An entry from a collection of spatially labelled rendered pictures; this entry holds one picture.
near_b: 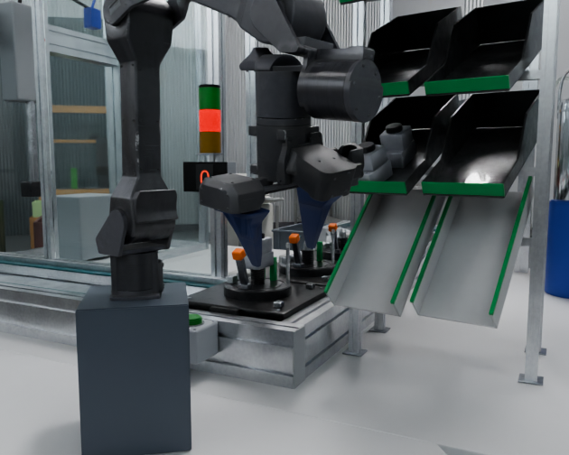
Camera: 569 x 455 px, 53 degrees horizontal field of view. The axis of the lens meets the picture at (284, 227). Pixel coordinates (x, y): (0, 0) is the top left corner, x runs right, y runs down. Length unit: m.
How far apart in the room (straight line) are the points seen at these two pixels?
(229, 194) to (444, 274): 0.56
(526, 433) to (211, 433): 0.44
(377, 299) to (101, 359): 0.47
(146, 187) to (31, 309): 0.65
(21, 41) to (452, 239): 1.48
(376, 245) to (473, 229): 0.17
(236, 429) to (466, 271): 0.46
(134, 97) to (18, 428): 0.51
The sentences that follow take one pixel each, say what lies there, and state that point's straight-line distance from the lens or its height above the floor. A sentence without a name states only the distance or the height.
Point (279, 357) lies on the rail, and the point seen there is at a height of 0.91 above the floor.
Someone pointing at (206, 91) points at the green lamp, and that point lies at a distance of 1.34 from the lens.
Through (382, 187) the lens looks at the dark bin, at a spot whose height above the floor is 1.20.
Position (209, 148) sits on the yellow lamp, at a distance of 1.33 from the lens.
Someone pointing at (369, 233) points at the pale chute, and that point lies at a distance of 1.09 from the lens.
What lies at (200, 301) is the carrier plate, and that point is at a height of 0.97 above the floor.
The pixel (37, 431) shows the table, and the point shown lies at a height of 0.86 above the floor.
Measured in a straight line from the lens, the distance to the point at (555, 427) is 0.96.
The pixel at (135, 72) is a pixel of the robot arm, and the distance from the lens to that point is 0.76.
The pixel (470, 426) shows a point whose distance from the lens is 0.92.
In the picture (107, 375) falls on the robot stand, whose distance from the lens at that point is 0.78.
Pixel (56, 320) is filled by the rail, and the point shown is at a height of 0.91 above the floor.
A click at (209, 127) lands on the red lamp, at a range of 1.33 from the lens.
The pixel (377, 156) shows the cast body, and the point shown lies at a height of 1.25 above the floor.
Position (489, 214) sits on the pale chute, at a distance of 1.08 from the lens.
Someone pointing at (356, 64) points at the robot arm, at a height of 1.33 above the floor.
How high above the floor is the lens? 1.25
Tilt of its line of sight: 7 degrees down
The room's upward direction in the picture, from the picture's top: straight up
